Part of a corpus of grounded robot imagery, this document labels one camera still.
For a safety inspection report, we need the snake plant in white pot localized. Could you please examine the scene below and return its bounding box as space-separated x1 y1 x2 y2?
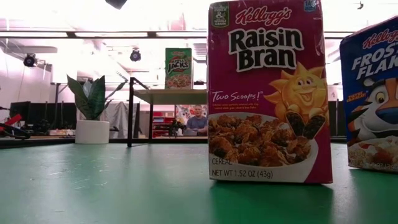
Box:
67 74 129 145

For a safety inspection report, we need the black ceiling spotlight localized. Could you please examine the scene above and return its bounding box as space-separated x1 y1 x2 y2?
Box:
23 53 39 68
129 48 142 63

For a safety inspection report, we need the black overhead frame bar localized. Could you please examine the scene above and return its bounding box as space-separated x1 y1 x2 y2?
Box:
0 30 355 40

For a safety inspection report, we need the red tool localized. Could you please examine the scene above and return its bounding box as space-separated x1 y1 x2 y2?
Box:
3 113 22 127

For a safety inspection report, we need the Frosted Flakes cereal box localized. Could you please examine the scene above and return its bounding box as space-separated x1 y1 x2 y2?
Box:
339 16 398 174

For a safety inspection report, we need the Raisin Bran cereal box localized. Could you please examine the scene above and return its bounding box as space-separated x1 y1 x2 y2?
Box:
207 0 334 185

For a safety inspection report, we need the black room divider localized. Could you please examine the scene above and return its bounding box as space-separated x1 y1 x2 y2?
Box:
328 99 346 138
9 101 78 138

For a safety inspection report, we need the colourful wall poster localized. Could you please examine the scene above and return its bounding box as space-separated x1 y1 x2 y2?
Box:
175 105 195 125

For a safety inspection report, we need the red storage shelf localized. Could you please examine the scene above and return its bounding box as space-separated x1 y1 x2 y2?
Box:
152 116 175 138

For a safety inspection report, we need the grey cloth cover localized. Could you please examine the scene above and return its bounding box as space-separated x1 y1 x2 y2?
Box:
101 101 130 139

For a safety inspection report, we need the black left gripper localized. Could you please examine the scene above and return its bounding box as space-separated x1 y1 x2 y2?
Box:
104 0 128 11

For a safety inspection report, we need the Apple Jacks cereal box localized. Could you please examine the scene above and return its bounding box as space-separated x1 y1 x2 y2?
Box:
164 47 194 90

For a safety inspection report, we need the person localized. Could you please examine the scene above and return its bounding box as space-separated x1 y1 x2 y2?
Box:
185 105 208 137

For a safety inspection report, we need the green table mat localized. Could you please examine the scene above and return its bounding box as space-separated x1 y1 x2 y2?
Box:
0 142 398 224

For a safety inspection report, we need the wooden shelf with black frame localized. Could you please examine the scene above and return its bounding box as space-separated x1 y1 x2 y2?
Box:
127 77 208 148

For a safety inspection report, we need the black cable loop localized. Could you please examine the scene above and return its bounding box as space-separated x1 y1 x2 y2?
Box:
0 123 31 141

